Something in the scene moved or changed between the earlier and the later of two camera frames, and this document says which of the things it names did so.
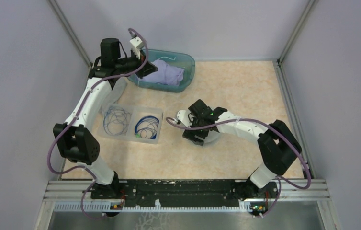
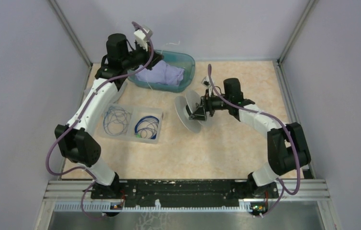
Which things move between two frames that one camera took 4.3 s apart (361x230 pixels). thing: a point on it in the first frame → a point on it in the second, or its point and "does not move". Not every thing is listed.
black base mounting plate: [219, 192] does not move
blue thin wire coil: [116, 120] does not move
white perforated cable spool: [211, 135] → [192, 99]
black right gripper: [190, 133] → [208, 102]
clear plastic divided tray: [130, 123] does not move
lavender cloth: [165, 74] does not move
